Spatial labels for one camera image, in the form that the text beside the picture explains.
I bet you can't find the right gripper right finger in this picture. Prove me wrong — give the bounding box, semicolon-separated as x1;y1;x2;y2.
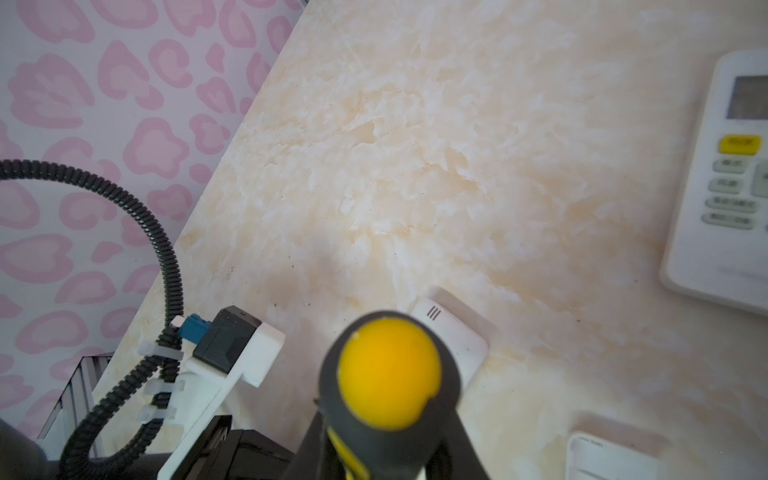
431;412;489;480

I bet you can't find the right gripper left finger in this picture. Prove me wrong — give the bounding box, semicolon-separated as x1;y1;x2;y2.
281;412;336;480

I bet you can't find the black handled screwdriver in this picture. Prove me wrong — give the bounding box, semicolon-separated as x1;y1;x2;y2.
318;310;461;479

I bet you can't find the small white battery cover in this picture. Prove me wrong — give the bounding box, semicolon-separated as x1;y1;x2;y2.
410;297;489;392

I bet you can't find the slim white remote control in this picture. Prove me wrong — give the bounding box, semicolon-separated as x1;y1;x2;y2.
565;431;658;480

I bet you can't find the white remote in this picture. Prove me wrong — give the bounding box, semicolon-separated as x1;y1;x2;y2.
660;49;767;315

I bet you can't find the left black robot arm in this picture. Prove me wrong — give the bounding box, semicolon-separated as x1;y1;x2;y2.
1;415;294;479

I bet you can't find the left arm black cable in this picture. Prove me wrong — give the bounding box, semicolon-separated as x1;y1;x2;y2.
0;158;186;480

